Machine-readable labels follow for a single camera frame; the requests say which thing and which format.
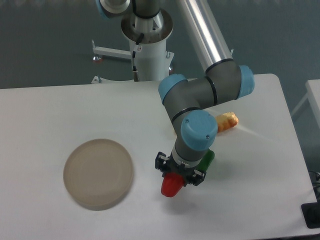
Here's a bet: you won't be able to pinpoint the green toy pepper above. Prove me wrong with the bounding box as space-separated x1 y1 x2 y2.
197 149 215 172

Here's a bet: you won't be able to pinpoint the orange toy pepper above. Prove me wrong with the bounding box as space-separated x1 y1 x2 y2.
215 112 239 133

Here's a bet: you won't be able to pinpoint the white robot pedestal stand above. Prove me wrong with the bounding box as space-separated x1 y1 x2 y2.
90 12 235 85

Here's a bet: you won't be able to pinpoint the red toy pepper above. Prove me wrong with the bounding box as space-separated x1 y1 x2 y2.
161 172 185 198

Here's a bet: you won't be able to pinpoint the black box at right edge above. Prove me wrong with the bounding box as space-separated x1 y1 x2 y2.
301 202 320 229

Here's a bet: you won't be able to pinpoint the black cables at right edge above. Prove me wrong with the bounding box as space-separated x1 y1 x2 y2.
308 169 320 202

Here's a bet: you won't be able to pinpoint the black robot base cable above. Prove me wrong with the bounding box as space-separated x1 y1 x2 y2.
131 32 145 82

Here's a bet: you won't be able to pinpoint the white side table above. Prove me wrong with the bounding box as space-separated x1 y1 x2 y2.
290 79 320 128

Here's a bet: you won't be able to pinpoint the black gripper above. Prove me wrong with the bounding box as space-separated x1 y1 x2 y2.
155 151 207 187

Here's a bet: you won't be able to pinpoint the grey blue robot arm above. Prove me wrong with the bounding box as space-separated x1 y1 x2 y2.
95 0 255 187

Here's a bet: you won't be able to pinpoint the beige round plate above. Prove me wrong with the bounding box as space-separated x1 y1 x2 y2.
63 138 134 211

